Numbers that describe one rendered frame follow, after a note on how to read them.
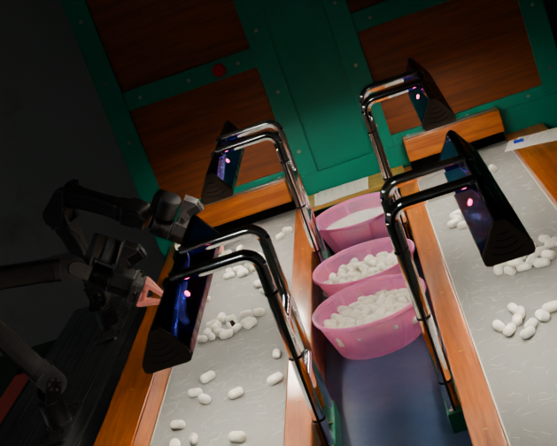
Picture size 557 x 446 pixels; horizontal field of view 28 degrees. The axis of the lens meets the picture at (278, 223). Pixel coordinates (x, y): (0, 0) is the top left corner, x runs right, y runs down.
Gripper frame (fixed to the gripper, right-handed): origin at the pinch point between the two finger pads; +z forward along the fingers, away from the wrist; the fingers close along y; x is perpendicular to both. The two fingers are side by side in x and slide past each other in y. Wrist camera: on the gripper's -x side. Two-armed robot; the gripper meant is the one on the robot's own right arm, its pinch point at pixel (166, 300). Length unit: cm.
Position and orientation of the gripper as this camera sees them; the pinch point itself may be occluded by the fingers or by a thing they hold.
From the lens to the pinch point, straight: 272.4
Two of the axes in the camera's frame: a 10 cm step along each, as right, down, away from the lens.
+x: -3.5, 8.9, 2.9
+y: 0.3, -3.0, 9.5
